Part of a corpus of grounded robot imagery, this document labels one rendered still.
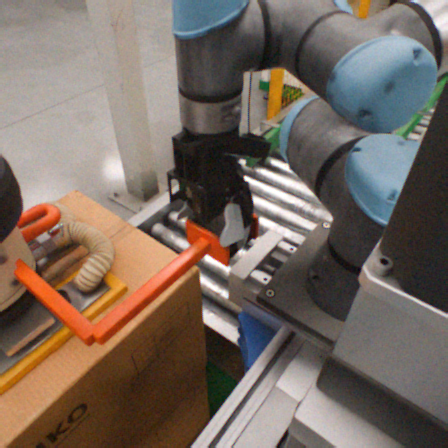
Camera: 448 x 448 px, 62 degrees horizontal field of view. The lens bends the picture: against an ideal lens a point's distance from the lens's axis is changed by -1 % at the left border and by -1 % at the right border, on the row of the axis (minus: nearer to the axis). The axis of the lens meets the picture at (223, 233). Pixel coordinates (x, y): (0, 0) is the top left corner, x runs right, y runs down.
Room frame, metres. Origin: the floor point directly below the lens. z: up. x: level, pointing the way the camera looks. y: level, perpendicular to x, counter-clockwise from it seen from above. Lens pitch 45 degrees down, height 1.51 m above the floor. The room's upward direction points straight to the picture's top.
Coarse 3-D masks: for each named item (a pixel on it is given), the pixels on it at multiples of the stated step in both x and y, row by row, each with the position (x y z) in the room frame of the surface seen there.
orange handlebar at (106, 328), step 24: (24, 216) 0.47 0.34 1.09; (48, 216) 0.47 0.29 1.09; (24, 264) 0.36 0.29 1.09; (192, 264) 0.37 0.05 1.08; (48, 288) 0.32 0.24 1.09; (144, 288) 0.32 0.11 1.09; (168, 288) 0.33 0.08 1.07; (72, 312) 0.28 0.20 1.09; (120, 312) 0.28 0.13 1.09; (96, 336) 0.25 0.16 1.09
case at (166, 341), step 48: (144, 240) 0.55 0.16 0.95; (192, 288) 0.45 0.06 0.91; (144, 336) 0.35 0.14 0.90; (192, 336) 0.44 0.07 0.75; (48, 384) 0.24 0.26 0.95; (96, 384) 0.27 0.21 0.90; (144, 384) 0.33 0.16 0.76; (0, 432) 0.18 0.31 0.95; (48, 432) 0.19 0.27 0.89; (96, 432) 0.24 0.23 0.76; (144, 432) 0.30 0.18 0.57
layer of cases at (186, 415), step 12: (204, 372) 0.48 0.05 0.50; (192, 384) 0.44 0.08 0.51; (204, 384) 0.47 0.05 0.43; (180, 396) 0.40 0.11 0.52; (192, 396) 0.43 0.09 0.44; (204, 396) 0.47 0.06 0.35; (168, 408) 0.36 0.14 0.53; (180, 408) 0.39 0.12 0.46; (192, 408) 0.43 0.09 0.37; (204, 408) 0.47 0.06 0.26; (168, 420) 0.36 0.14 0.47; (180, 420) 0.39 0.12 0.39; (192, 420) 0.42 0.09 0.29; (204, 420) 0.46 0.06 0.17; (156, 432) 0.32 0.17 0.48; (168, 432) 0.35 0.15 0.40; (180, 432) 0.38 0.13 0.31; (192, 432) 0.41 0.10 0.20; (144, 444) 0.29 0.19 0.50; (156, 444) 0.31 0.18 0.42; (168, 444) 0.34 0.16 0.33; (180, 444) 0.37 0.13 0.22
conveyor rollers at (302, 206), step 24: (264, 168) 1.38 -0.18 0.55; (288, 168) 1.39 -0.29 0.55; (264, 192) 1.23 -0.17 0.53; (288, 216) 1.07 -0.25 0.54; (312, 216) 1.10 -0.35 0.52; (168, 240) 0.95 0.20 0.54; (288, 240) 0.96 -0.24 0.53; (216, 264) 0.83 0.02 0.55; (216, 288) 0.73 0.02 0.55; (240, 312) 0.65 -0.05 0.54
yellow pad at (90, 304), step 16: (64, 288) 0.41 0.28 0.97; (112, 288) 0.41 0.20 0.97; (80, 304) 0.37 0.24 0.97; (96, 304) 0.38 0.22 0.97; (48, 336) 0.31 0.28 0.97; (64, 336) 0.32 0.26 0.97; (0, 352) 0.28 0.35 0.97; (16, 352) 0.28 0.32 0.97; (32, 352) 0.29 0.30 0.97; (48, 352) 0.29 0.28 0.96; (0, 368) 0.26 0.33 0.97; (16, 368) 0.26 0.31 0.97; (32, 368) 0.27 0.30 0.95; (0, 384) 0.24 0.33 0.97
